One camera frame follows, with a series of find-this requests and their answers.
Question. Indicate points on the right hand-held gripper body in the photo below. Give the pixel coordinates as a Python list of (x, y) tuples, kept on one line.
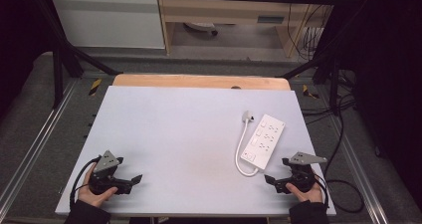
[(303, 171)]

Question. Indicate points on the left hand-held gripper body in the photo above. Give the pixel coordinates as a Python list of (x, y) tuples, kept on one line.
[(105, 164)]

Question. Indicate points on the white power strip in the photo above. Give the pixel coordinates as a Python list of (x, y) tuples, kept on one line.
[(263, 141)]

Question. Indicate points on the person's right hand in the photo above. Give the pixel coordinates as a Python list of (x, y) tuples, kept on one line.
[(310, 196)]

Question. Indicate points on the person's left hand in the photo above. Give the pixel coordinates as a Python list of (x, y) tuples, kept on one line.
[(93, 198)]

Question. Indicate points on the yellow black floor tape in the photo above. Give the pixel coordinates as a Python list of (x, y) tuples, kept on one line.
[(95, 87), (309, 92)]

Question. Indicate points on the wooden table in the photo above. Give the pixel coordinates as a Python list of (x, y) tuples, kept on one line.
[(199, 82)]

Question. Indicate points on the black curtain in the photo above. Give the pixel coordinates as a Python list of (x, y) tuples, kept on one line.
[(20, 35), (388, 68)]

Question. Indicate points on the white cabinet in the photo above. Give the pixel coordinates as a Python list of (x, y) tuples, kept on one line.
[(109, 21)]

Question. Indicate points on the light wooden desk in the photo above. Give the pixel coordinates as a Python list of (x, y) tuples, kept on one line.
[(229, 13)]

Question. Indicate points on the aluminium floor rail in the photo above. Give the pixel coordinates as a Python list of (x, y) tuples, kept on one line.
[(358, 171), (40, 137)]

